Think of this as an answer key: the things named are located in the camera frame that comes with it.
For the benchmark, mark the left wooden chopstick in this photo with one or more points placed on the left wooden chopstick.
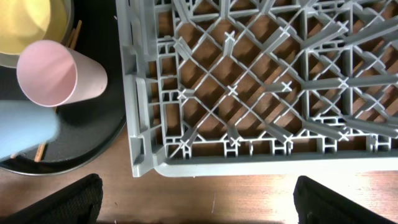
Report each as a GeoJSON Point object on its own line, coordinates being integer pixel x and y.
{"type": "Point", "coordinates": [71, 43]}

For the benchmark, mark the grey dishwasher rack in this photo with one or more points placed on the grey dishwasher rack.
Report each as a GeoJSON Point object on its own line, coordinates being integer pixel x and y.
{"type": "Point", "coordinates": [259, 86]}

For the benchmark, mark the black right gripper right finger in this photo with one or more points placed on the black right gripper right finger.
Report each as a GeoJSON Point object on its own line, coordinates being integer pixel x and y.
{"type": "Point", "coordinates": [316, 203]}

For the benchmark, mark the pink cup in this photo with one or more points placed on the pink cup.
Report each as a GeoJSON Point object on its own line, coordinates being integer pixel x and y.
{"type": "Point", "coordinates": [51, 74]}

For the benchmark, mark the round black tray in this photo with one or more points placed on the round black tray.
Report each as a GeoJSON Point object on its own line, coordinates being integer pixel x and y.
{"type": "Point", "coordinates": [89, 127]}

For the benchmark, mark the grey plate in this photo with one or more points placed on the grey plate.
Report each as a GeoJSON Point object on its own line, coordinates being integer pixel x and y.
{"type": "Point", "coordinates": [66, 31]}

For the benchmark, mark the yellow bowl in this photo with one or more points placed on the yellow bowl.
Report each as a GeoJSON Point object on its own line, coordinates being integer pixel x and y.
{"type": "Point", "coordinates": [28, 25]}

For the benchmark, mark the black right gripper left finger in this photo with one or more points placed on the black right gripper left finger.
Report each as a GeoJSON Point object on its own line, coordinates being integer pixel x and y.
{"type": "Point", "coordinates": [79, 202]}

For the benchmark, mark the blue cup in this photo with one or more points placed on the blue cup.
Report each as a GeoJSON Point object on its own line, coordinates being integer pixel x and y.
{"type": "Point", "coordinates": [24, 125]}

